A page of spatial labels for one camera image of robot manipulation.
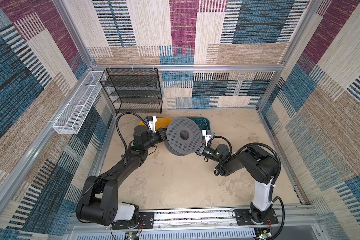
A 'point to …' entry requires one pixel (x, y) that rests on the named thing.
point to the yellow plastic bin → (161, 122)
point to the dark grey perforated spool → (184, 135)
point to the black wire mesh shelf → (134, 90)
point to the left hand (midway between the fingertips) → (172, 127)
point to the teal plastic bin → (203, 123)
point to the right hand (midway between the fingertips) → (185, 146)
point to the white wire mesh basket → (69, 121)
